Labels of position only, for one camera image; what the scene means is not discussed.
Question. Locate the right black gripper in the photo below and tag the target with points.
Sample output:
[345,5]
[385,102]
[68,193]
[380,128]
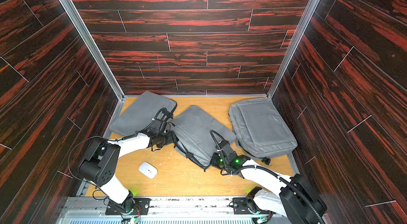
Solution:
[214,161]

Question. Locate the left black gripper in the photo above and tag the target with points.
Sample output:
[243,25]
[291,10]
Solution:
[172,138]

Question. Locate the grey laptop bag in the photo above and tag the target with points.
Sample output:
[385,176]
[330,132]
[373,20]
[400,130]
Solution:
[260,130]
[195,129]
[141,113]

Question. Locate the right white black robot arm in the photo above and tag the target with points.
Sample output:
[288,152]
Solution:
[291,197]

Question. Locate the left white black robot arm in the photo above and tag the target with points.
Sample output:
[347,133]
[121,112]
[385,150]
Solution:
[98,164]

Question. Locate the left white computer mouse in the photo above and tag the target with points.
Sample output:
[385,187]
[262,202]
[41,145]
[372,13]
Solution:
[148,170]

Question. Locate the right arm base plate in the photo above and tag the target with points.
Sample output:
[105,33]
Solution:
[244,206]

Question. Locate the aluminium front rail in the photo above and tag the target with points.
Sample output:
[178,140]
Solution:
[160,210]

